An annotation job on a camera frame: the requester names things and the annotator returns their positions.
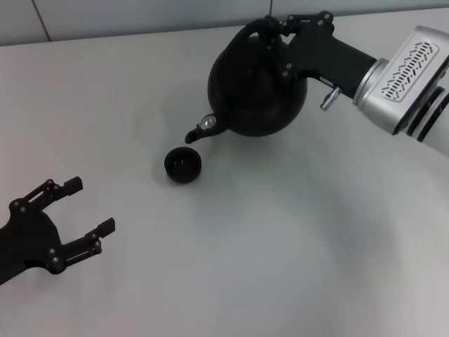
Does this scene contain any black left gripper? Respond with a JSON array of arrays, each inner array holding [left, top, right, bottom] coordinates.
[[0, 176, 116, 286]]

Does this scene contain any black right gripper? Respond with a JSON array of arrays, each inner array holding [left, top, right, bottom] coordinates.
[[264, 12, 379, 102]]

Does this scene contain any black round teapot with handle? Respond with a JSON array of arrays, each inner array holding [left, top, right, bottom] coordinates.
[[185, 15, 309, 145]]

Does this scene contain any small black teacup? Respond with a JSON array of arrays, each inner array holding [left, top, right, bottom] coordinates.
[[163, 147, 203, 184]]

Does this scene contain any right wrist cable with plug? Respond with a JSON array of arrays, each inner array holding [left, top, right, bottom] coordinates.
[[319, 87, 342, 110]]

